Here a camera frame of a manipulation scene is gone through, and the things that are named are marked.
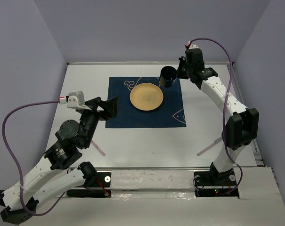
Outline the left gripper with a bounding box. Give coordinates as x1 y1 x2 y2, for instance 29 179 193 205
82 96 121 147

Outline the dark blue mug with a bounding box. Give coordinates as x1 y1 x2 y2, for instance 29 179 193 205
159 66 177 88

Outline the blue whale cloth placemat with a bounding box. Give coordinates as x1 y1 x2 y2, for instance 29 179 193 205
106 77 186 129

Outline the tan wooden plate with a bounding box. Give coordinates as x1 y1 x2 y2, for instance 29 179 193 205
130 83 163 111

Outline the pink handled fork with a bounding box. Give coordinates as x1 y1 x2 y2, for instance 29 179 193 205
91 141 106 156

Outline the pink handled knife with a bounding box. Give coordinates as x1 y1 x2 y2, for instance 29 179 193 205
197 137 222 156

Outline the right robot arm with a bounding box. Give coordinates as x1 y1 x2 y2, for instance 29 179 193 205
177 45 259 187

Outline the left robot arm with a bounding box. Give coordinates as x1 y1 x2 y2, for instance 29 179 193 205
0 92 118 225

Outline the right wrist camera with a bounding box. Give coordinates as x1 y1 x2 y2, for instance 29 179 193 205
185 41 199 50

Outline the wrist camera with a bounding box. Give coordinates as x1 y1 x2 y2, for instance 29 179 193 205
185 41 199 50
58 91 87 110

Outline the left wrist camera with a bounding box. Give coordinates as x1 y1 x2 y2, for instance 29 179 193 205
58 91 87 110

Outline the metal rail at table front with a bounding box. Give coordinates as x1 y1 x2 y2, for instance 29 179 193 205
95 167 210 170

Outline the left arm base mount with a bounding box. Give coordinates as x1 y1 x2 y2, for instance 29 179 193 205
65 171 112 198

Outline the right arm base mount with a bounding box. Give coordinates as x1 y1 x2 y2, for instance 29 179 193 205
192 170 239 198

